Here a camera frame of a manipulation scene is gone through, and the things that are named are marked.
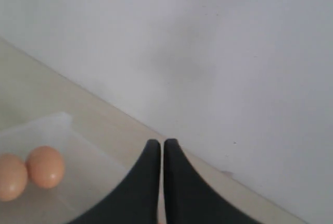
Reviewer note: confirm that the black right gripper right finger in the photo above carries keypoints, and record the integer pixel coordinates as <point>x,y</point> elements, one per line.
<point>188,198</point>

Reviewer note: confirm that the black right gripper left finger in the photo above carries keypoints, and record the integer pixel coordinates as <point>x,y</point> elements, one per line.
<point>135,199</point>

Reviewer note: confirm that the brown egg back left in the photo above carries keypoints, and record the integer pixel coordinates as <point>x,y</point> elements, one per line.
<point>45,166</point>

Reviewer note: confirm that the brown egg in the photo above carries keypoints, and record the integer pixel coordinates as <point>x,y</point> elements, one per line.
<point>14,177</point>
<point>45,166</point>

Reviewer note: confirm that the clear plastic tray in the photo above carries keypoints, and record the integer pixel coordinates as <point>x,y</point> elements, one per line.
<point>67,174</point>

